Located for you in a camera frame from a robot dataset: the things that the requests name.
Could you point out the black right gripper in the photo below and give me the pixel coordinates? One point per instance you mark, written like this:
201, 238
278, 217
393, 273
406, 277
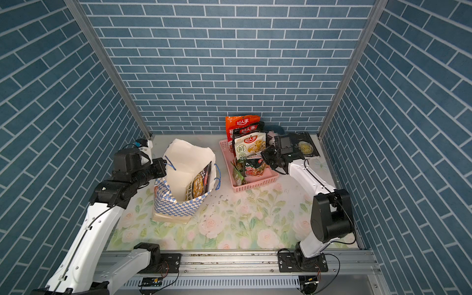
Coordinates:
267, 153

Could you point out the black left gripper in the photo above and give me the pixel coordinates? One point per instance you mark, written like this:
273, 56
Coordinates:
160, 166

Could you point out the white green condiment packet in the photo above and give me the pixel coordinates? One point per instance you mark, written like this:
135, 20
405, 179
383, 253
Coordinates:
249, 144

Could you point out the black red condiment packet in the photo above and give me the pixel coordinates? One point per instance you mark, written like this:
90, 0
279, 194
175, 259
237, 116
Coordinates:
254, 127

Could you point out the blue checkered paper bag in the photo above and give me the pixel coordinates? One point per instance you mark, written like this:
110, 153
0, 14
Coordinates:
184, 162

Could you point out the dark green fish condiment packet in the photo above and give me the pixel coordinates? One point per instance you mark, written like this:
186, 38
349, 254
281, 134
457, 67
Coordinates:
254, 166

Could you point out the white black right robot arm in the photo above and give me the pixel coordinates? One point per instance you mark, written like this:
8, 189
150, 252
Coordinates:
332, 215

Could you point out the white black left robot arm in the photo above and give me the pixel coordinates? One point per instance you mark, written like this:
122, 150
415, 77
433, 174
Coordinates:
76, 273

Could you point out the small green condiment packet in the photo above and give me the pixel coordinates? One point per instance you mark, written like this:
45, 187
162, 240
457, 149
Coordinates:
238, 173

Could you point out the orange condiment packet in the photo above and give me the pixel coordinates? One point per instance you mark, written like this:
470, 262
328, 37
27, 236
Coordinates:
238, 122

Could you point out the pink perforated plastic basket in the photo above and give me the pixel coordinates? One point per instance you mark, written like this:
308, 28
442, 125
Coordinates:
268, 177

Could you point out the dark teal storage bin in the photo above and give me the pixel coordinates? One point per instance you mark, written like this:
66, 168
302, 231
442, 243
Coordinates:
274, 128

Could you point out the black book with yellow picture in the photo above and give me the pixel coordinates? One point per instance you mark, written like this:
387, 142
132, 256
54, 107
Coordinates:
304, 144

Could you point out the floral table mat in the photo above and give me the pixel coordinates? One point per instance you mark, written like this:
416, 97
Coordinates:
269, 217

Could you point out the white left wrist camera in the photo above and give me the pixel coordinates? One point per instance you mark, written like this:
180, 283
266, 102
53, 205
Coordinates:
144, 145

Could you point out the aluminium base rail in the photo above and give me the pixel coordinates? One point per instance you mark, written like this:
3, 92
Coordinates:
227, 272

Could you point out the aluminium corner post left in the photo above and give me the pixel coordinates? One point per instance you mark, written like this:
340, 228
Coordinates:
91, 35

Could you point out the aluminium corner post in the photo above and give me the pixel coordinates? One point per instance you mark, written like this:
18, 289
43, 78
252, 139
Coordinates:
361, 45
91, 35

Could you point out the aluminium corner post right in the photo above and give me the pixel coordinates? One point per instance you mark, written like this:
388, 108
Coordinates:
361, 45

